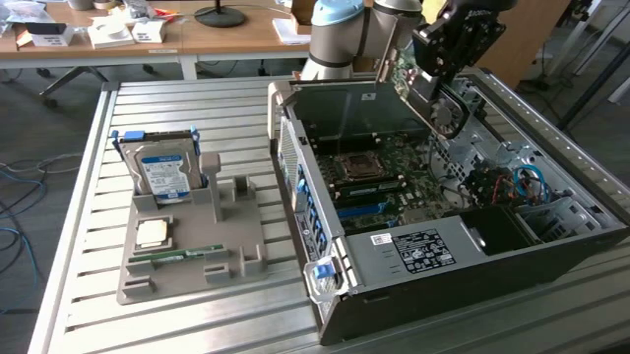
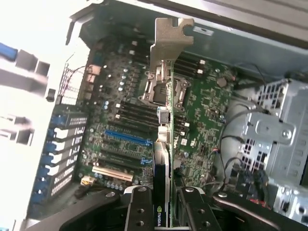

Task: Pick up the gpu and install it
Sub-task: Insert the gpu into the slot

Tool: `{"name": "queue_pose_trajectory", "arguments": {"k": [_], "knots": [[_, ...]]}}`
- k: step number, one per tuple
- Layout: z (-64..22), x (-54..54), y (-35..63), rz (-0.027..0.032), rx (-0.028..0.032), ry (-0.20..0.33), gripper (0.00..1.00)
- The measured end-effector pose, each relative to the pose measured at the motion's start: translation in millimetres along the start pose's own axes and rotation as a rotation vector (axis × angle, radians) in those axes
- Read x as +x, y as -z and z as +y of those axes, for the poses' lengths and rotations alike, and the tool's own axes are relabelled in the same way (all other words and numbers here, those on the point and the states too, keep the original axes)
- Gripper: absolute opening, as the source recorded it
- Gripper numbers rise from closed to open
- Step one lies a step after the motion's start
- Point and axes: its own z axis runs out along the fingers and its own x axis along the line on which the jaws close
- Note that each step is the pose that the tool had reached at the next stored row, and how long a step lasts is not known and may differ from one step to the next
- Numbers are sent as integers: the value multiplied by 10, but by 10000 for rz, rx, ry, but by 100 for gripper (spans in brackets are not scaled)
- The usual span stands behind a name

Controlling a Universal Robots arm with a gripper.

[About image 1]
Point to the black round lamp base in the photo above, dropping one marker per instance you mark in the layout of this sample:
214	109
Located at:
220	16

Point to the grey cup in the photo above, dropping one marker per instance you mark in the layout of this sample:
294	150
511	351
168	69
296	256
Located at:
81	4

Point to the wooden desk white frame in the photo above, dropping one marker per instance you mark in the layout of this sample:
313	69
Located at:
237	40
74	51

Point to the wooden cabinet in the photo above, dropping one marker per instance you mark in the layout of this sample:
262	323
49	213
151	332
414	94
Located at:
537	44

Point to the black open PC case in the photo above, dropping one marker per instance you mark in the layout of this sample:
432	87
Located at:
444	313

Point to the hard disk in blue carrier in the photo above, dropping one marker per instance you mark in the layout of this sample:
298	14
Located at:
162	173

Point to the green RAM stick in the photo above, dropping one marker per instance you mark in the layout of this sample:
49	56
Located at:
177	255
366	189

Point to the white box with tape roll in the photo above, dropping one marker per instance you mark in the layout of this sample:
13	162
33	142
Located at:
111	35

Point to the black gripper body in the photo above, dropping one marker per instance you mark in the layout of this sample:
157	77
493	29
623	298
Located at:
485	11

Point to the metal CPU socket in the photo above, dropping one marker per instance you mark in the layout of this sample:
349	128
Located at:
358	166

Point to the grey parts rack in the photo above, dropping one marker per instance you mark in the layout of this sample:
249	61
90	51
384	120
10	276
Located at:
197	228

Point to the green motherboard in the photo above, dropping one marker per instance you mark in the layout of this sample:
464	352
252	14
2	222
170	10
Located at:
418	184

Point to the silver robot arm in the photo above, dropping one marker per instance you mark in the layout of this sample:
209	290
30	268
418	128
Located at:
334	40

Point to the metal disk bay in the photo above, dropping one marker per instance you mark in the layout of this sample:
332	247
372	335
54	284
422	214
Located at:
561	221

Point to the black and white box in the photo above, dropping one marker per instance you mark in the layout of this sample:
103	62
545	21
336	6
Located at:
50	35

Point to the blue expansion slot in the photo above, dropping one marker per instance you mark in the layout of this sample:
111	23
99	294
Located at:
362	211

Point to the beige tape roll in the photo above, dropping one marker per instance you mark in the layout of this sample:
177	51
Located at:
105	3

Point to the green graphics card black cooler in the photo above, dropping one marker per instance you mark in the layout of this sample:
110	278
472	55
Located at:
445	114

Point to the silver power supply unit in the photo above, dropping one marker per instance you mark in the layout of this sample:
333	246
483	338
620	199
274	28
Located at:
394	258

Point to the small white box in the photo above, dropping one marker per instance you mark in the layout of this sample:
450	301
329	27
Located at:
149	32

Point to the white paper stack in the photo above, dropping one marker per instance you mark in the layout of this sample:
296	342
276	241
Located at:
290	33

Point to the blue case latch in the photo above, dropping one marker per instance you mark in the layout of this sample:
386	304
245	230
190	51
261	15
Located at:
324	272

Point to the silver CPU chip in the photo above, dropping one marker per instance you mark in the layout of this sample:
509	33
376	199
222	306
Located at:
151	234

